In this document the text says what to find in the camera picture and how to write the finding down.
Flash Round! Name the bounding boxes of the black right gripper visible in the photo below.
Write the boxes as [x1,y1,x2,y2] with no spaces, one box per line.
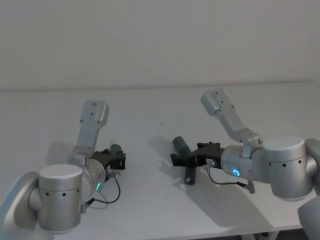
[170,141,226,170]

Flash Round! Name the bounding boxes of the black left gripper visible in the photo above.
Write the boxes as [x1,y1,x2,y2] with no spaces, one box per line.
[89,148,127,183]

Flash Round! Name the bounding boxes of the short dark grey cylinder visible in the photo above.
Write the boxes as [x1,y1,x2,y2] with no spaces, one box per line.
[109,143,123,156]

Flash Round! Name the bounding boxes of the long dark grey cylinder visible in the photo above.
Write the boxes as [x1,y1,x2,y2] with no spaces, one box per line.
[172,135,196,186]

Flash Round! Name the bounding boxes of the thin dark left wrist cable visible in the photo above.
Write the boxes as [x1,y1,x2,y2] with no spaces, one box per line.
[80,168,122,214]

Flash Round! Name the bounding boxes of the thin dark wrist cable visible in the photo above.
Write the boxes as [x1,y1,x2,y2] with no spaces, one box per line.
[204,160,256,194]
[80,168,122,214]

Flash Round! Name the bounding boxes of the thin dark right wrist cable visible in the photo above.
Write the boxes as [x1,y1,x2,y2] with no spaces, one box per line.
[204,160,256,194]

